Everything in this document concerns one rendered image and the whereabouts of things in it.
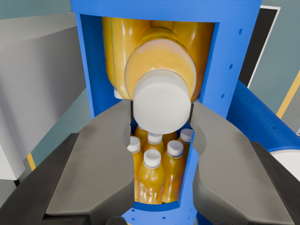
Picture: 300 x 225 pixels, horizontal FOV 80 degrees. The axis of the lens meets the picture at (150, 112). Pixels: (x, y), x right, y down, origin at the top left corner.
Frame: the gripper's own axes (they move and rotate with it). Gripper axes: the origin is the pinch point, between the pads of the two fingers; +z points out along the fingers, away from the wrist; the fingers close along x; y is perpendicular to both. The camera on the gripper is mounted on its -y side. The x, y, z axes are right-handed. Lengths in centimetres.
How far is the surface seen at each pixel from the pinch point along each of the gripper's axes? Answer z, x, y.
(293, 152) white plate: 29, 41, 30
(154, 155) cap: 18.5, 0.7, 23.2
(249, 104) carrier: 56, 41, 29
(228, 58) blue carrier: 12.3, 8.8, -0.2
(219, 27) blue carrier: 10.9, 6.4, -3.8
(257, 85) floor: 132, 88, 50
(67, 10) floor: 134, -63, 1
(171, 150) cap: 20.9, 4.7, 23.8
